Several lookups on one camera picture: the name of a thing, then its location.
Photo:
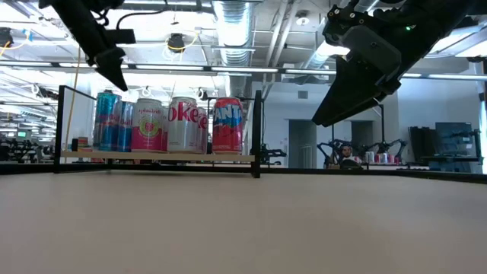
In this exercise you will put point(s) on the person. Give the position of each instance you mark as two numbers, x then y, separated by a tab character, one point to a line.
347	152

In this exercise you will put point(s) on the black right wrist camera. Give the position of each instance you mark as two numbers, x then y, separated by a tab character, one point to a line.
338	26

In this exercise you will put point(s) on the silver ventilation duct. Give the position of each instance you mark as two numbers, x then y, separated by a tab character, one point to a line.
234	30

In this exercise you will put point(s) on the colourful stacked bins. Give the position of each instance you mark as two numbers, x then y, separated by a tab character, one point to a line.
83	142

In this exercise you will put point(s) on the white ceiling light tube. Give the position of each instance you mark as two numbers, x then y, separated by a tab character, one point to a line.
243	69
167	67
456	77
412	75
310	72

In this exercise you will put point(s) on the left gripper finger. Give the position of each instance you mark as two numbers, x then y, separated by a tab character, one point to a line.
112	64

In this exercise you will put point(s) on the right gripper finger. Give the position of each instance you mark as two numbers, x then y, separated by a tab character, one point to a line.
354	113
346	91

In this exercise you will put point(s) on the silver Diet Coke can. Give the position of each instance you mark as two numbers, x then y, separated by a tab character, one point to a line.
182	129
203	133

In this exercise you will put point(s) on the black background gantry frame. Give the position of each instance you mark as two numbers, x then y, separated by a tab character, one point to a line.
382	125

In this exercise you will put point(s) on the background black robot arm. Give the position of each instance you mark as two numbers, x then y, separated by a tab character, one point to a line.
272	154

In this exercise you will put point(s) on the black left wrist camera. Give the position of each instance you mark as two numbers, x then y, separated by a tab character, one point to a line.
121	36

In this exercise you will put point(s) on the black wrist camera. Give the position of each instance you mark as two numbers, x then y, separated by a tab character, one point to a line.
338	26
121	36

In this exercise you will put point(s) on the red Fanta can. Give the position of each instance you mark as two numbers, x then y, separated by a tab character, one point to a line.
227	129

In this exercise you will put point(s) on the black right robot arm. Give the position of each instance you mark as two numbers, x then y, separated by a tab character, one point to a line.
437	23

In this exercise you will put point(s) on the black-framed wooden shelf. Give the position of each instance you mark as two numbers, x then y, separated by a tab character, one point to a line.
152	156

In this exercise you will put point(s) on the dark workstation with monitors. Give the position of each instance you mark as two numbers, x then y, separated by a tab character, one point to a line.
452	141

